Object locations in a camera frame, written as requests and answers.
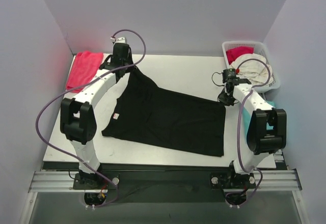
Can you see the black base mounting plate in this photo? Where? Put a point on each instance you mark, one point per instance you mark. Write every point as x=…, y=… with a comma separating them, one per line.
x=164, y=184

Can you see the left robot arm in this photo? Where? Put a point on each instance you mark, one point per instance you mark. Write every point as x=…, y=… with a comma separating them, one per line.
x=77, y=119

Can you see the red t shirt in basket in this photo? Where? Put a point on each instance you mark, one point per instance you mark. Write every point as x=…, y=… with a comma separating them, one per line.
x=234, y=53

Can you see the aluminium rail frame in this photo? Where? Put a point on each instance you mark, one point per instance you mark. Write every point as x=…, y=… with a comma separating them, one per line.
x=278, y=199

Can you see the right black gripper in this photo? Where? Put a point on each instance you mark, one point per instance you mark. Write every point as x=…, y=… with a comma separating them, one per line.
x=224, y=97

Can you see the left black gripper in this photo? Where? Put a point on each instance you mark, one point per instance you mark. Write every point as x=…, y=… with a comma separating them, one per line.
x=126, y=66

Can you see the white laundry basket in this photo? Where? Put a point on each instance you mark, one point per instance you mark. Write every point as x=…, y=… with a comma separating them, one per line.
x=259, y=48

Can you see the cream t shirt in basket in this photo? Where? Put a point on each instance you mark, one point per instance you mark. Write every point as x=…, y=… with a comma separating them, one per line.
x=253, y=70

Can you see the black t shirt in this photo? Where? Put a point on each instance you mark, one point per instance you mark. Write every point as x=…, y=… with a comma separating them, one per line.
x=148, y=114

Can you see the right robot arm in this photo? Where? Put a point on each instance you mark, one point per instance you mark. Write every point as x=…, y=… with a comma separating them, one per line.
x=267, y=128

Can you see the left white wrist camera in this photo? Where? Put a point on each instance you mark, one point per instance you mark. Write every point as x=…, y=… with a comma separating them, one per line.
x=116, y=40

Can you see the folded pink t shirt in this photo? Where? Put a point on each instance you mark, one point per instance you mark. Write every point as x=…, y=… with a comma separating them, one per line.
x=84, y=68

